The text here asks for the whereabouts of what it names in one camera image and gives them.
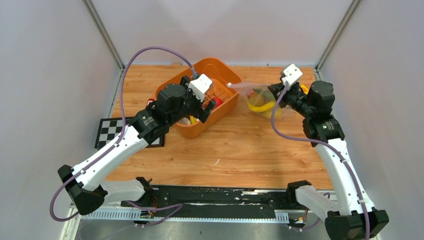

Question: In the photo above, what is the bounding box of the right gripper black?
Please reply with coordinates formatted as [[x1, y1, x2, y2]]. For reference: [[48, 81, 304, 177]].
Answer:
[[267, 80, 313, 118]]

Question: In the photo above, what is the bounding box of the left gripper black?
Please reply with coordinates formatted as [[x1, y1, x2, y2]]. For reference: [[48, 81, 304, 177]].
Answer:
[[168, 75, 217, 127]]

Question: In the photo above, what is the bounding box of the green cucumber toy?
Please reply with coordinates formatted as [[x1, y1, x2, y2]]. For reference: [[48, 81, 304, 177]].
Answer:
[[252, 88, 276, 101]]

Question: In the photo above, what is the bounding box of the yellow banana toy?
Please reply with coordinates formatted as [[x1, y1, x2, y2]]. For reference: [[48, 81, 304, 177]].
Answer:
[[246, 100, 276, 113]]

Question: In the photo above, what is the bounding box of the clear zip top bag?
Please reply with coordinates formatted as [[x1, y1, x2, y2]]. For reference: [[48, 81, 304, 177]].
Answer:
[[226, 82, 277, 119]]

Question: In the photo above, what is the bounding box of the yellow pear toy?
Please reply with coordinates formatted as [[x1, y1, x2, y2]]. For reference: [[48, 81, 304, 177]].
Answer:
[[263, 108, 284, 119]]

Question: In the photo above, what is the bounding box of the orange plastic basket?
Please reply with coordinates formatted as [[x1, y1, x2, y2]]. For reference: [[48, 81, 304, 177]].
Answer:
[[172, 57, 242, 139]]

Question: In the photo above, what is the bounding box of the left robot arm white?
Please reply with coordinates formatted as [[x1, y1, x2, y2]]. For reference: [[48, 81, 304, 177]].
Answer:
[[57, 74, 216, 216]]

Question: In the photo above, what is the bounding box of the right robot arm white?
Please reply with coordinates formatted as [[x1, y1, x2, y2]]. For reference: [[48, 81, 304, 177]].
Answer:
[[268, 81, 389, 240]]

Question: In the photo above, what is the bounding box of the red strawberry toy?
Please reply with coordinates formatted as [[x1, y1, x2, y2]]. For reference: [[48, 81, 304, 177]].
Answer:
[[211, 97, 224, 109]]

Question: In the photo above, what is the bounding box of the small yellow fruit toy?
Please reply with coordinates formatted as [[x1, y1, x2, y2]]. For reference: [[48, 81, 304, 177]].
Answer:
[[189, 115, 198, 125]]

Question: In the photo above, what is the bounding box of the white garlic toy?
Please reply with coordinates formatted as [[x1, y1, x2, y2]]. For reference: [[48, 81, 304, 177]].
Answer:
[[178, 117, 191, 126]]

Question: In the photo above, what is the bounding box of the red white block toy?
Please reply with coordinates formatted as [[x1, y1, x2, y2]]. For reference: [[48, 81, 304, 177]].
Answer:
[[146, 98, 155, 106]]

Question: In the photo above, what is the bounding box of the checkerboard calibration board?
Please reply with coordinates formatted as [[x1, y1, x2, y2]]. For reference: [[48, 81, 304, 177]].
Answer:
[[94, 117, 166, 150]]

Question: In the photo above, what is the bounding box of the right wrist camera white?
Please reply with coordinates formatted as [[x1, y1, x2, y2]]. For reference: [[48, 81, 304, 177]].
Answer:
[[280, 64, 303, 88]]

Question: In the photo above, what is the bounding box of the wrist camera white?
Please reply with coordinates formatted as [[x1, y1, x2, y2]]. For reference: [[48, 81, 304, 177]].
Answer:
[[188, 74, 213, 102], [280, 64, 303, 88]]

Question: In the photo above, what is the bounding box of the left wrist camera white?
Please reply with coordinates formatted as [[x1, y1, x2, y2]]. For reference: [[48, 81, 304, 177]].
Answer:
[[188, 74, 213, 102]]

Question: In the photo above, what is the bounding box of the yellow triangle bracket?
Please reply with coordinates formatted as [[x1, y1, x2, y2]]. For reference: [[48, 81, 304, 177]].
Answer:
[[300, 84, 309, 95]]

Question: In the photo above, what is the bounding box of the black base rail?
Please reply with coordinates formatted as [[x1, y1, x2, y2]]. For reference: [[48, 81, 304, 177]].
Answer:
[[135, 185, 306, 220]]

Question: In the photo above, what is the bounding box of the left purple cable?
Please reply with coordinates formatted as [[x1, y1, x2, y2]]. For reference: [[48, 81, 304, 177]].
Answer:
[[49, 46, 198, 228]]

